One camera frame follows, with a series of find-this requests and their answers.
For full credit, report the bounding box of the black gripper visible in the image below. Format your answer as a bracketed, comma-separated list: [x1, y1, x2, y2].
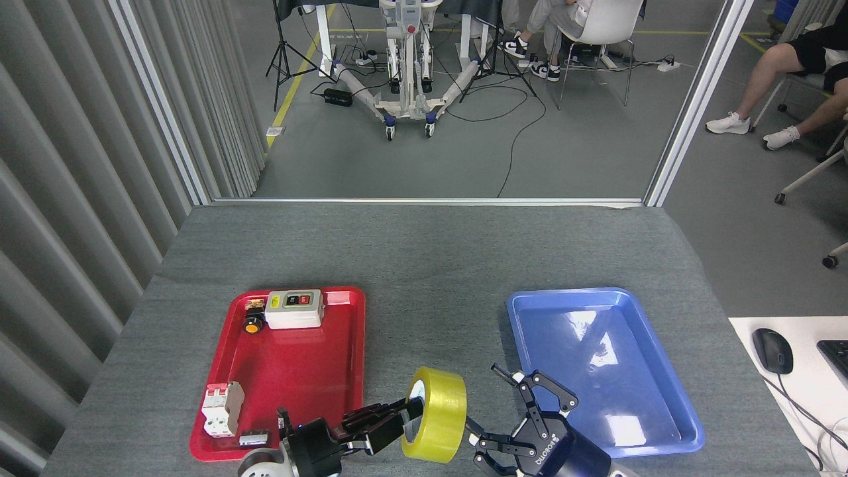
[464, 362, 615, 477]
[284, 397, 425, 477]

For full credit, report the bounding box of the yellow tape roll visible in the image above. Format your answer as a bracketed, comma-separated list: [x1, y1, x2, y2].
[401, 366, 467, 464]

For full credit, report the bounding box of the red plastic tray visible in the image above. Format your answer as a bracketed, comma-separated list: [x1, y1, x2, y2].
[189, 286, 366, 462]

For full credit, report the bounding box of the blue plastic tray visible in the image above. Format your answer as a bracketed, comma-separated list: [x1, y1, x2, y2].
[507, 287, 705, 461]

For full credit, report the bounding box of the white circuit breaker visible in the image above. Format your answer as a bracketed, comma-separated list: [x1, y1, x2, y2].
[201, 382, 245, 439]

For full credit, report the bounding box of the white desk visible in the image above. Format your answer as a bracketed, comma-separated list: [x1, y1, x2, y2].
[729, 316, 848, 477]

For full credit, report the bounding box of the black computer mouse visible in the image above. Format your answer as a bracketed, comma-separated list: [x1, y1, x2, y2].
[752, 328, 794, 376]

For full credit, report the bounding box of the white wheeled stand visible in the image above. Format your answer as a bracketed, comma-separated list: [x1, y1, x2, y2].
[331, 0, 484, 141]

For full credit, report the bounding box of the black keyboard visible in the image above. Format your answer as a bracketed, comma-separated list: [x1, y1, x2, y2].
[817, 340, 848, 380]

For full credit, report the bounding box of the black tripod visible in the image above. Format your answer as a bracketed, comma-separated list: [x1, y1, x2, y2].
[265, 0, 335, 112]
[459, 0, 537, 103]

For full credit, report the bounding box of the grey white office chair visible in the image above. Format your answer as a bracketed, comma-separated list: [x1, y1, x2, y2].
[774, 147, 848, 269]

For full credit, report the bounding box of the person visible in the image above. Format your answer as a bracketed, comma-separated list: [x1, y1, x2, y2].
[497, 0, 597, 82]
[704, 23, 848, 152]

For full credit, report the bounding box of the black-covered white-legged table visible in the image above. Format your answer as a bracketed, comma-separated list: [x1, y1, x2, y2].
[275, 0, 507, 77]

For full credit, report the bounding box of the grey two-button switch box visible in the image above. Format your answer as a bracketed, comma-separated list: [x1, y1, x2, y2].
[264, 290, 325, 330]

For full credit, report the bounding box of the silver frame rail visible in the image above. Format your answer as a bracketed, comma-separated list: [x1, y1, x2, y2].
[211, 197, 647, 208]

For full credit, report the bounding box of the long black floor cable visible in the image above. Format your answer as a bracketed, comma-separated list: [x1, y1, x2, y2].
[445, 85, 548, 198]

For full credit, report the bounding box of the black mouse cable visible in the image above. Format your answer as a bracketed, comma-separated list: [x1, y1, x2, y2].
[768, 373, 848, 472]

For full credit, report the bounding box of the silver frame post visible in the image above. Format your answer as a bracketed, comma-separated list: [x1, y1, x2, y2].
[641, 0, 756, 208]
[109, 0, 214, 206]

